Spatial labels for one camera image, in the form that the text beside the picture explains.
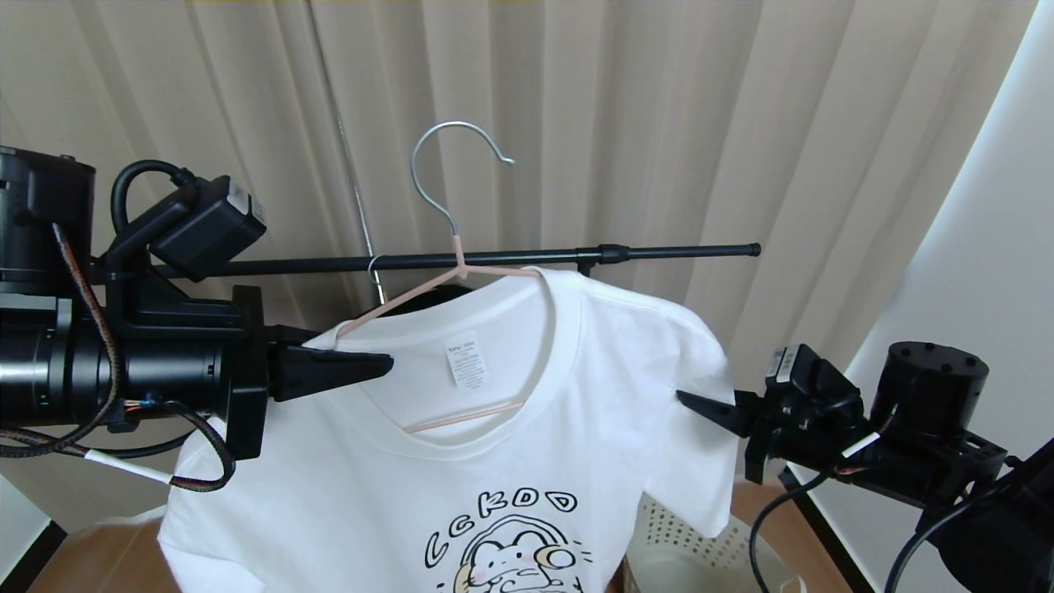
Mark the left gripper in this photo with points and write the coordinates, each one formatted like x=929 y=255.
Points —
x=181 y=362

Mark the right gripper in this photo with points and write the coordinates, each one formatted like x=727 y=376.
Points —
x=803 y=436

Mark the pink clothes hanger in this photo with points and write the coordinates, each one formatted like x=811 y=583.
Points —
x=380 y=288
x=455 y=251

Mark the black shorts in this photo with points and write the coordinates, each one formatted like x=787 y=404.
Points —
x=436 y=295

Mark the white printed t-shirt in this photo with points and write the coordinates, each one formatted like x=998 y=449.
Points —
x=576 y=395

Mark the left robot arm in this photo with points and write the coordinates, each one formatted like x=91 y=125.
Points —
x=41 y=214

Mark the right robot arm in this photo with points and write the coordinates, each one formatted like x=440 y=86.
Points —
x=930 y=387

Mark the white laundry basket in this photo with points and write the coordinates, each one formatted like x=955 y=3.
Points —
x=683 y=535

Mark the black clothes rack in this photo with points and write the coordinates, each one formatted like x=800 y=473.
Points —
x=535 y=258

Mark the beige curtain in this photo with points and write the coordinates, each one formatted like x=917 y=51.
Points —
x=659 y=123

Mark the window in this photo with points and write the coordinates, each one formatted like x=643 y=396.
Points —
x=972 y=247

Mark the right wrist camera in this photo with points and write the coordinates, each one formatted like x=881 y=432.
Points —
x=811 y=379

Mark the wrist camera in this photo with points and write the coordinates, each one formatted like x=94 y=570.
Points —
x=811 y=379
x=206 y=226

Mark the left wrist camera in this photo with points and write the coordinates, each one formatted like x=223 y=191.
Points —
x=206 y=226

